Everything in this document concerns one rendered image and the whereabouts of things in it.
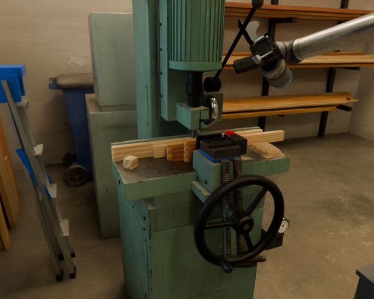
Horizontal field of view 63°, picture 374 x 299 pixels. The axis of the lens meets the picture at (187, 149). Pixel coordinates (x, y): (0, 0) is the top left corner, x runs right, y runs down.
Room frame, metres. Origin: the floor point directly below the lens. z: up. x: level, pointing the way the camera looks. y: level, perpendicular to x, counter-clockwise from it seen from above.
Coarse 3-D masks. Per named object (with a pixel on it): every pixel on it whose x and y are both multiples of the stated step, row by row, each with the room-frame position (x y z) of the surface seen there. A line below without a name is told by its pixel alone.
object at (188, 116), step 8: (176, 104) 1.10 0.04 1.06; (184, 104) 1.07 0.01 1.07; (176, 112) 1.10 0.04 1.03; (184, 112) 1.03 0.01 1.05; (192, 112) 0.99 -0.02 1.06; (200, 112) 1.00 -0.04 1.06; (208, 112) 1.01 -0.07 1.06; (184, 120) 1.03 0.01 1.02; (192, 120) 0.99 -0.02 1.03; (192, 128) 0.99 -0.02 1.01; (200, 128) 1.00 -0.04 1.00
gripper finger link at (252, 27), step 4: (240, 24) 1.05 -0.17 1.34; (248, 24) 1.07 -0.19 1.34; (252, 24) 1.07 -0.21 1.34; (256, 24) 1.07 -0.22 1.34; (248, 28) 1.07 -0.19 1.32; (252, 28) 1.07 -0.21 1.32; (256, 28) 1.07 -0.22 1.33; (244, 32) 1.06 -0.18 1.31; (248, 32) 1.07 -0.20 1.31; (252, 32) 1.07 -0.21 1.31; (244, 36) 1.07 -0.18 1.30; (248, 36) 1.07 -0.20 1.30; (252, 36) 1.08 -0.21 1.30; (256, 36) 1.08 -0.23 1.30; (248, 40) 1.07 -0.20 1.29; (252, 40) 1.08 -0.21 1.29
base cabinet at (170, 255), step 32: (128, 224) 1.10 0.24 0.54; (192, 224) 0.86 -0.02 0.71; (256, 224) 0.97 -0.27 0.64; (128, 256) 1.15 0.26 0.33; (160, 256) 0.82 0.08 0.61; (192, 256) 0.86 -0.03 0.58; (128, 288) 1.21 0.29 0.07; (160, 288) 0.82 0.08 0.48; (192, 288) 0.86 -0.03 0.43; (224, 288) 0.92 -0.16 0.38
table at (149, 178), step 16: (112, 160) 0.95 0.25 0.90; (144, 160) 0.95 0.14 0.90; (160, 160) 0.96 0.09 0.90; (256, 160) 0.97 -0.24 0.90; (272, 160) 0.98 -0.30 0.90; (288, 160) 1.01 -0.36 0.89; (128, 176) 0.83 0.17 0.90; (144, 176) 0.83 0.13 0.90; (160, 176) 0.83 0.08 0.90; (176, 176) 0.84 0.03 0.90; (192, 176) 0.86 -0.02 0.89; (128, 192) 0.78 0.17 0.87; (144, 192) 0.80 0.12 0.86; (160, 192) 0.82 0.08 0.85; (208, 192) 0.79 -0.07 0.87
